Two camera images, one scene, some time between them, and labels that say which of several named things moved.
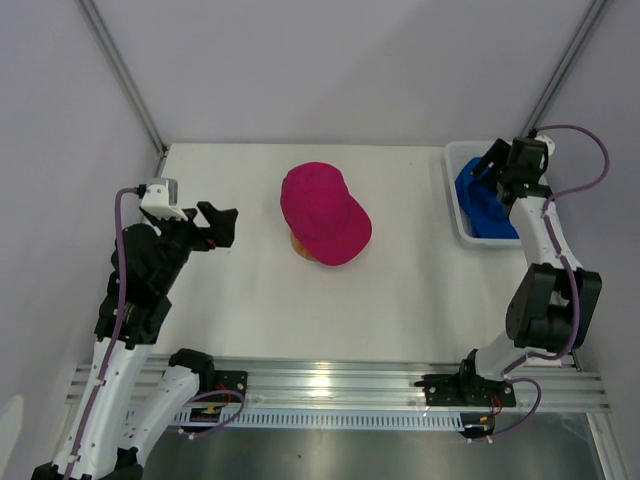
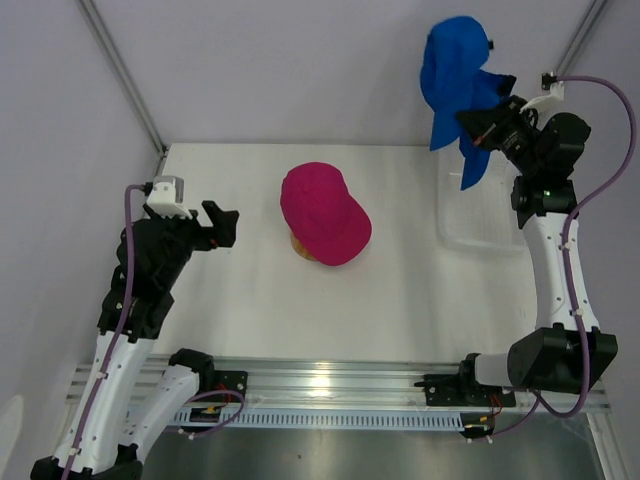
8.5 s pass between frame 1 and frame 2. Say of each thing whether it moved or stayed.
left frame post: stayed
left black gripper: stayed
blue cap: moved
